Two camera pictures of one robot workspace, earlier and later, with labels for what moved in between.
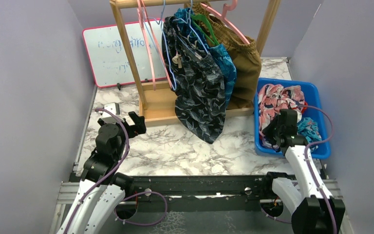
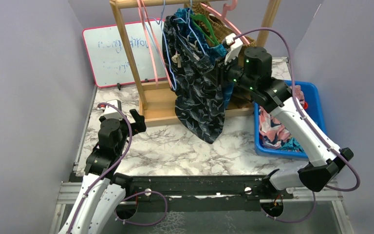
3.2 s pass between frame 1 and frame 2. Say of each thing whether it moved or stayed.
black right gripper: moved
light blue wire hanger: stayed
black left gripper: stayed
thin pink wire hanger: stayed
